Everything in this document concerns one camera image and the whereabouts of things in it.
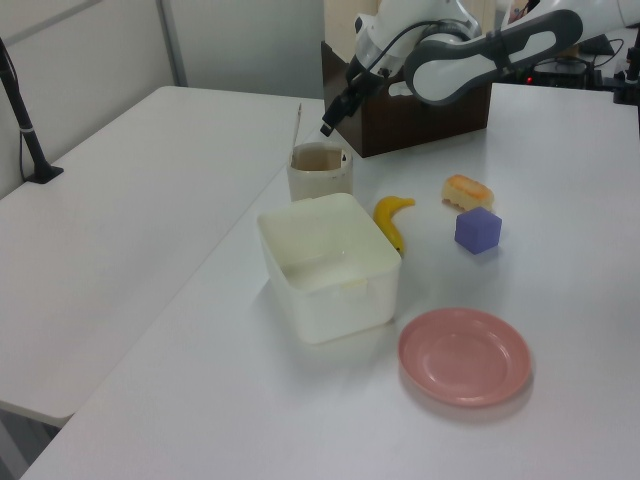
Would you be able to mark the dark Franka gripper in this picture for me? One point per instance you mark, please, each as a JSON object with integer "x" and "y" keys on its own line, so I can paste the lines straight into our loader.
{"x": 367, "y": 42}

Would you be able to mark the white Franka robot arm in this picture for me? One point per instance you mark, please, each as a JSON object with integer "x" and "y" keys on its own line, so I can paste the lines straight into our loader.
{"x": 450, "y": 75}

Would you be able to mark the small white swing-lid trash can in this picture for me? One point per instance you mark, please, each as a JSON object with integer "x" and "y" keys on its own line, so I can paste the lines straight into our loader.
{"x": 320, "y": 182}

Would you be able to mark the dark brown drawer box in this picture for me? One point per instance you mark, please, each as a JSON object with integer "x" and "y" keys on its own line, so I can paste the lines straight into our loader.
{"x": 425, "y": 125}

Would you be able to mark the cream toy fridge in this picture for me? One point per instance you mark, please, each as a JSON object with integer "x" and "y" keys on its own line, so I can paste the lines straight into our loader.
{"x": 337, "y": 20}

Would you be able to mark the yellow toy banana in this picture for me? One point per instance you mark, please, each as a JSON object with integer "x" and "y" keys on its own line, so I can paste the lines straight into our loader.
{"x": 386, "y": 220}

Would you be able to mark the toasted toy bread piece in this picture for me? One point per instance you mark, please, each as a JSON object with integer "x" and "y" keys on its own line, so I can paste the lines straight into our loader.
{"x": 465, "y": 190}

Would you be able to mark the purple cube block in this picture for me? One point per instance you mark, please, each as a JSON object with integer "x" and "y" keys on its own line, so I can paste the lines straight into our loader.
{"x": 475, "y": 232}

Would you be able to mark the white plastic storage container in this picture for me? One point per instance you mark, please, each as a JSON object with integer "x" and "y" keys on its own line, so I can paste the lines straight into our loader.
{"x": 340, "y": 310}

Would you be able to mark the black electronics box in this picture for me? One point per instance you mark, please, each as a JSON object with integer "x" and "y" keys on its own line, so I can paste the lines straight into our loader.
{"x": 560, "y": 75}

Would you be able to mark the black laptop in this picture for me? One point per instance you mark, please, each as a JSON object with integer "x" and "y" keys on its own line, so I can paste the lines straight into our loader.
{"x": 597, "y": 46}

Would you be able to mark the pink plastic plate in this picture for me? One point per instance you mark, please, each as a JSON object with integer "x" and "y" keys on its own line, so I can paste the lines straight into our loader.
{"x": 465, "y": 357}

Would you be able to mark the black clamp mount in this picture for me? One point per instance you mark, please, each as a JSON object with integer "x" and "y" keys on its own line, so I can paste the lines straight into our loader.
{"x": 627, "y": 85}

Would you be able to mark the black camera stand pole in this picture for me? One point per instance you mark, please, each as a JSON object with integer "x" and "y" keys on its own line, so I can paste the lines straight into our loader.
{"x": 30, "y": 140}

